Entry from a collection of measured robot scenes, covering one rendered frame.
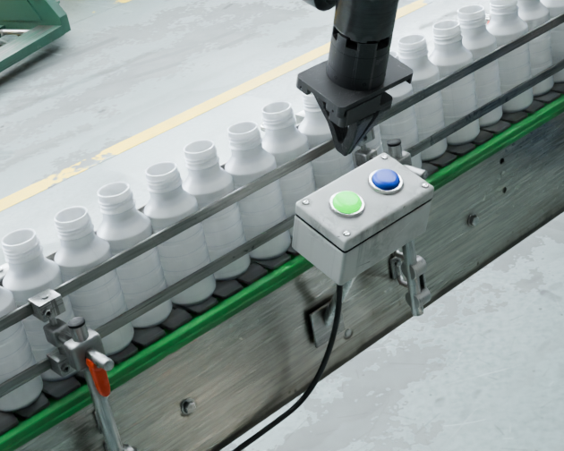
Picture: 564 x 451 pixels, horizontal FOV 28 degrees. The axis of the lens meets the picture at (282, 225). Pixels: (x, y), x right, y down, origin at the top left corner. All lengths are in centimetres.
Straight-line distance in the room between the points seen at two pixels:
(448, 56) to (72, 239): 59
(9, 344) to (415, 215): 45
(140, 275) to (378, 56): 37
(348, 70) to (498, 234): 61
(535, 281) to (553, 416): 57
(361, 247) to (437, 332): 176
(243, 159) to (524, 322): 174
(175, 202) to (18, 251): 19
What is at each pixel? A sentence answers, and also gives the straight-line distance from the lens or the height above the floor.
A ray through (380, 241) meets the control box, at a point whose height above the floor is 107.
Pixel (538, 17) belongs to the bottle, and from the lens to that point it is 164.
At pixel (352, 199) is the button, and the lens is 120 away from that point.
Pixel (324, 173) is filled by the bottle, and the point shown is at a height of 107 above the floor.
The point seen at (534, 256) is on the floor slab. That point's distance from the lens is 322.
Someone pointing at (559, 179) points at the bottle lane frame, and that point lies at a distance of 171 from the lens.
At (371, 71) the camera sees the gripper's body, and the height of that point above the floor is 128.
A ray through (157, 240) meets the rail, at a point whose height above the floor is 111.
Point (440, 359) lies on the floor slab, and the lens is 284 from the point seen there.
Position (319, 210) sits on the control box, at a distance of 119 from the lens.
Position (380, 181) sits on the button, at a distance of 123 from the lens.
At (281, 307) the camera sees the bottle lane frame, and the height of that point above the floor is 95.
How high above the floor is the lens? 167
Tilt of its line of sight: 28 degrees down
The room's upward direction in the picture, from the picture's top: 11 degrees counter-clockwise
